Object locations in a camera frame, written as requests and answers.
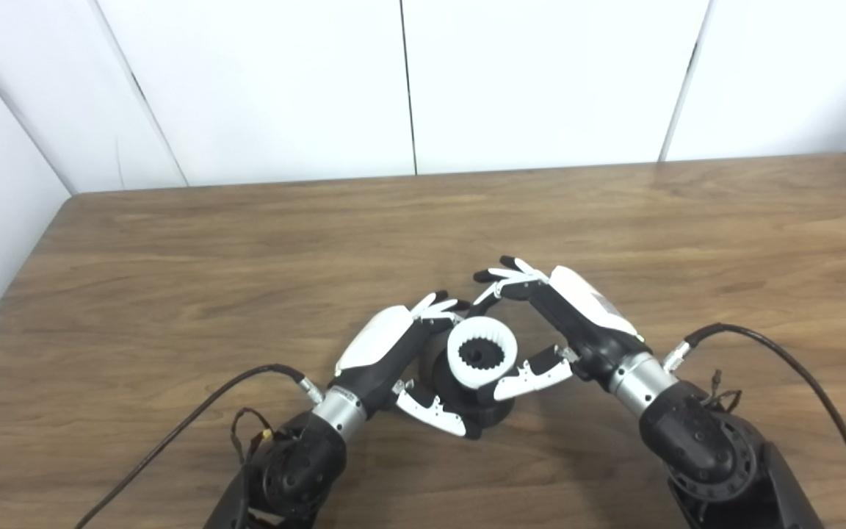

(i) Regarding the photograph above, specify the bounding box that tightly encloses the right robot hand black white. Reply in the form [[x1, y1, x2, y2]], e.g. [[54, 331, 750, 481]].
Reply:
[[473, 256, 646, 403]]

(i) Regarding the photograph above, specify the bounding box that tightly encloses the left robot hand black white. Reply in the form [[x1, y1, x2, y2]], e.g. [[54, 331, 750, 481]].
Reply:
[[331, 291, 482, 440]]

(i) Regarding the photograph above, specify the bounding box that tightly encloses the white ring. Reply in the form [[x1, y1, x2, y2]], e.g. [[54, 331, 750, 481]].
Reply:
[[446, 314, 519, 390]]

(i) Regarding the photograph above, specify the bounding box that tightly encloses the round black part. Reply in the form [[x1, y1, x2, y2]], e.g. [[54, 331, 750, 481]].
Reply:
[[419, 327, 516, 428]]

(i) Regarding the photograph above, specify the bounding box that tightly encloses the thick black left wrist cable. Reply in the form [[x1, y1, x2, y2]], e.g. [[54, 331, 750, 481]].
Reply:
[[74, 364, 325, 529]]

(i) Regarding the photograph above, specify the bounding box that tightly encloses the thick black wrist cable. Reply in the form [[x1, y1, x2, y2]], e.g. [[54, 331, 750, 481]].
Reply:
[[74, 364, 325, 529], [662, 322, 846, 529]]

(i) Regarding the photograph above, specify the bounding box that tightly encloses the thin wire on left arm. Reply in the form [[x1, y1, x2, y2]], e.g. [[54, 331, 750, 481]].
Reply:
[[230, 408, 277, 464]]

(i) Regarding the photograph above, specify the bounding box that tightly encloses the thin wire on arm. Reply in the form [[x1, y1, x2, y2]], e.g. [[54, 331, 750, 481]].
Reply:
[[702, 370, 743, 412], [230, 408, 277, 464]]

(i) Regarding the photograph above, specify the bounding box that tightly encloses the thin wire on right arm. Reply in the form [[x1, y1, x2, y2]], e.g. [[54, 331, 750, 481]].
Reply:
[[702, 370, 743, 412]]

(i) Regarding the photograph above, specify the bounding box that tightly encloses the thick black right wrist cable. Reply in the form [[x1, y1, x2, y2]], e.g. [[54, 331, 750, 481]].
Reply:
[[662, 322, 846, 529]]

